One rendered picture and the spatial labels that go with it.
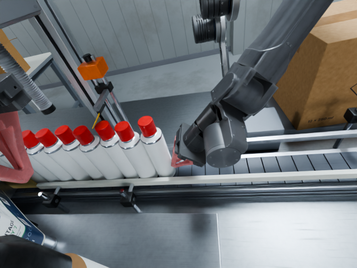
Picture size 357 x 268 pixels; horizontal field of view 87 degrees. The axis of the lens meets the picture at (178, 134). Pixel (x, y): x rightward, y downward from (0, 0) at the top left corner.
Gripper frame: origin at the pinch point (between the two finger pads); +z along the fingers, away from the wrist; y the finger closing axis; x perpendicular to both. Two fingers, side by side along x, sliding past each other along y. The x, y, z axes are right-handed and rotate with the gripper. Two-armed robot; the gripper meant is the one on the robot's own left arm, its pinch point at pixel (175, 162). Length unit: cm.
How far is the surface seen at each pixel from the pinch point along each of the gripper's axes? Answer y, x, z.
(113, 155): 1.6, -14.7, 3.6
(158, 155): 1.6, -5.5, -2.1
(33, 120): -42, -57, 60
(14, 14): -7.9, -40.4, -13.3
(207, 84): -190, 64, 61
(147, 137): 0.9, -9.8, -5.7
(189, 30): -270, 21, 38
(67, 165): 1.6, -24.4, 14.8
